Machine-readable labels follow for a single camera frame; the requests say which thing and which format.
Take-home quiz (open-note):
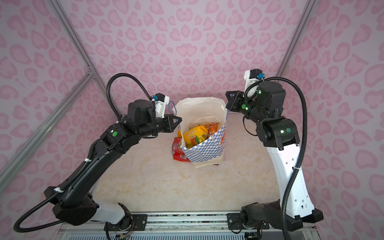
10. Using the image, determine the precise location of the yellow snack bag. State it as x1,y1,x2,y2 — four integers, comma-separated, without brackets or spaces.
183,126,208,149

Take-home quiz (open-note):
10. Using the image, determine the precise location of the black corrugated cable left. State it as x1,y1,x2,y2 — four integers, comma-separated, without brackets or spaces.
13,72,152,233

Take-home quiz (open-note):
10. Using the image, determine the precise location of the blue checkered paper bag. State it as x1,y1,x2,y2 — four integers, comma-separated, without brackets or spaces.
175,97,228,168

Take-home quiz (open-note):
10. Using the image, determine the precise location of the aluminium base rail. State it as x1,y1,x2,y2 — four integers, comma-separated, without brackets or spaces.
56,209,319,240

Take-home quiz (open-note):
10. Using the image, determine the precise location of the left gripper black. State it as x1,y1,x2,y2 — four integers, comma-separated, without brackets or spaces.
139,112,184,140

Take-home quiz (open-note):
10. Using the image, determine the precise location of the orange corn chips bag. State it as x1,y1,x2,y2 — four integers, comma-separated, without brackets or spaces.
204,123,219,136

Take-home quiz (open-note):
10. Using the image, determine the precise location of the aluminium diagonal frame bar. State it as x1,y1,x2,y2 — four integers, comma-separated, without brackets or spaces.
1,71,95,192

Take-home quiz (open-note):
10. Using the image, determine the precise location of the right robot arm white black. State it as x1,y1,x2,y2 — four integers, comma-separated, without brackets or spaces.
226,81,324,232

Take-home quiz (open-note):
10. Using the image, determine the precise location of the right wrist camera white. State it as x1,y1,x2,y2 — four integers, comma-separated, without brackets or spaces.
244,69,265,90

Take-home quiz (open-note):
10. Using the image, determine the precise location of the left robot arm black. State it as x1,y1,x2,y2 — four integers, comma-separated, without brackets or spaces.
45,100,182,230

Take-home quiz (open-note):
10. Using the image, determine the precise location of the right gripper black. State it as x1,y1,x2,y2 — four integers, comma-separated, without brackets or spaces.
225,89,269,125

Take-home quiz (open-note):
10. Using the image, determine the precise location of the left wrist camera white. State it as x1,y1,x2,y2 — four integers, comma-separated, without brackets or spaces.
153,93,170,119

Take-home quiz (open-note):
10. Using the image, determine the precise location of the red fruit snack bag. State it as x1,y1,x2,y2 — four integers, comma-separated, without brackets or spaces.
172,138,190,163

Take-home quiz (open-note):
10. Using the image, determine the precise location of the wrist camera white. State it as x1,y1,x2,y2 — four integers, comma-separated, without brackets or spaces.
244,69,265,90
153,93,170,119

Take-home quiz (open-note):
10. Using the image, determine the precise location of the aluminium frame post right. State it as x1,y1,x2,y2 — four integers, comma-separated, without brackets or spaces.
277,0,319,77

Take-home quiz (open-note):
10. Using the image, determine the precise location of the aluminium frame rail left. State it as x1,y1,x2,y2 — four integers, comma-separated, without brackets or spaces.
48,1,111,107

